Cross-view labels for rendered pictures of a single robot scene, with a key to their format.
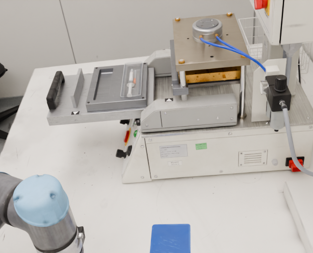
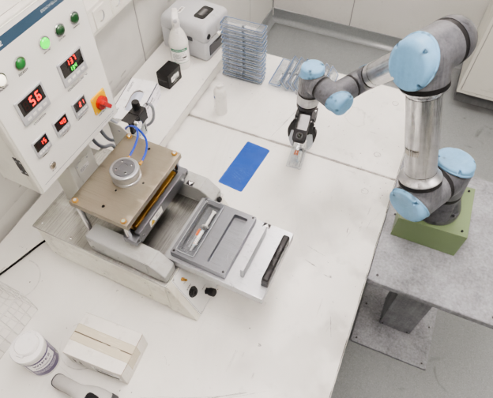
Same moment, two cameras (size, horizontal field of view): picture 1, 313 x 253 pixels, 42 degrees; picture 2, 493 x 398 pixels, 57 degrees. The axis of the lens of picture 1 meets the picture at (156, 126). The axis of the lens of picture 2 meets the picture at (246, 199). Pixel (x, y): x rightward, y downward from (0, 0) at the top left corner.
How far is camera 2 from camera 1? 1.71 m
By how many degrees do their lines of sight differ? 86
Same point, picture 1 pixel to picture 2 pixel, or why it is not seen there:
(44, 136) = (297, 338)
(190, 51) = (157, 162)
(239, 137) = not seen: hidden behind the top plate
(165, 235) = (237, 182)
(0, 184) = (331, 84)
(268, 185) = not seen: hidden behind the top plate
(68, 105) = (269, 240)
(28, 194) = (317, 63)
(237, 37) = (108, 160)
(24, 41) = not seen: outside the picture
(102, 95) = (235, 231)
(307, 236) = (167, 133)
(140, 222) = (247, 197)
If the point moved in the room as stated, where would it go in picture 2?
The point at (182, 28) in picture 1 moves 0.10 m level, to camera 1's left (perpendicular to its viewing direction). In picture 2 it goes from (133, 202) to (167, 213)
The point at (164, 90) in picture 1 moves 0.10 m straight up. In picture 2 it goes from (171, 238) to (166, 220)
